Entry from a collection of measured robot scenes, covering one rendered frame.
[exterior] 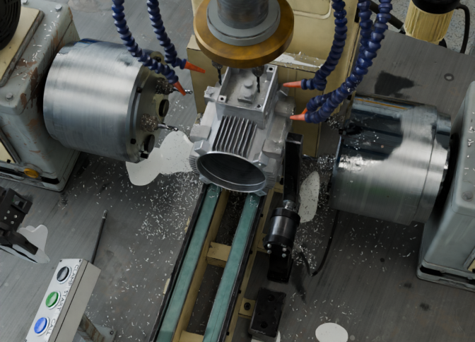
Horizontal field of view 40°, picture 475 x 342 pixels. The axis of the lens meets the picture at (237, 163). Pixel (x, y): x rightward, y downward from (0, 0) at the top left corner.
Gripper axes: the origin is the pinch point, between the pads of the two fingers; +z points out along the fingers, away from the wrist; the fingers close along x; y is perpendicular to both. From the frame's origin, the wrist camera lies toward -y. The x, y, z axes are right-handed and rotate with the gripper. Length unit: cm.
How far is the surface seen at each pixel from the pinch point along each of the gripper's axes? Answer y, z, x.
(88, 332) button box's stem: -5.8, 19.9, 5.3
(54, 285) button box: -2.1, 5.6, 1.5
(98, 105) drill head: 33.4, -3.1, -0.1
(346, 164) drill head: 33, 26, -42
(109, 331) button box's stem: -2.2, 29.5, 10.6
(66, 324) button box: -8.6, 7.7, -3.7
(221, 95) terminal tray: 42.4, 10.3, -19.2
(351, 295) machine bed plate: 20, 57, -30
